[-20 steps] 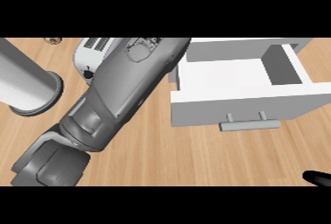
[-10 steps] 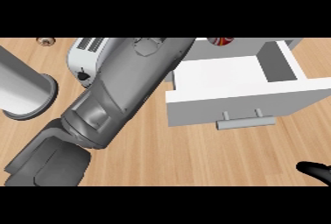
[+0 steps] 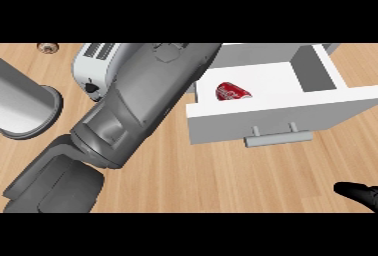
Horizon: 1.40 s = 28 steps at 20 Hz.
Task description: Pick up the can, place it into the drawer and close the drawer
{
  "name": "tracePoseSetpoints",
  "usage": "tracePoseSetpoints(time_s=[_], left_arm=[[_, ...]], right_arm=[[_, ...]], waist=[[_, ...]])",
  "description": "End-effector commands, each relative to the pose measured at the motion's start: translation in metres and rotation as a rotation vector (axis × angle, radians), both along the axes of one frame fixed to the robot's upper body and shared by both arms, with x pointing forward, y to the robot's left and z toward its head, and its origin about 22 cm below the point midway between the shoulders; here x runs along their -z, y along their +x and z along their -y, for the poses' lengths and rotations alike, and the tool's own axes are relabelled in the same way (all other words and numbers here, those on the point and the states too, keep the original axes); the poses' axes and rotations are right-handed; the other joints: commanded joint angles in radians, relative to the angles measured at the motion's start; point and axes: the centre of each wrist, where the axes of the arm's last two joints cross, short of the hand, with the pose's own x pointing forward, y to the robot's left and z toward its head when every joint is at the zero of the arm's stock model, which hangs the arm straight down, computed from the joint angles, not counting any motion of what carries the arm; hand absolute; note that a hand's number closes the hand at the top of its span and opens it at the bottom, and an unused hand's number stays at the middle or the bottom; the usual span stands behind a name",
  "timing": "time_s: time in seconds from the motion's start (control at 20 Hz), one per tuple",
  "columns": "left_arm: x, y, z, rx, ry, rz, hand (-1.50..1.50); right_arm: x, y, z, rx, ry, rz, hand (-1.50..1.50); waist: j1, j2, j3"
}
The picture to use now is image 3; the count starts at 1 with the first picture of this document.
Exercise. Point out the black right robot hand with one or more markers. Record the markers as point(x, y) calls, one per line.
point(362, 194)

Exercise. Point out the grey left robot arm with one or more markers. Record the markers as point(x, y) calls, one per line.
point(133, 96)

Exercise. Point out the white drawer front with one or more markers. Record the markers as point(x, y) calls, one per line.
point(275, 118)

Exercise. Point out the white open drawer box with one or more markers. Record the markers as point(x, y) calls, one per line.
point(275, 78)

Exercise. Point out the red can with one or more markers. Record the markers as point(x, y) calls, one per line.
point(231, 91)

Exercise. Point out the white toaster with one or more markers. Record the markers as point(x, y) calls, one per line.
point(96, 68)

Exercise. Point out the small round brown knob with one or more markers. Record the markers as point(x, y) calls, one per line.
point(48, 48)

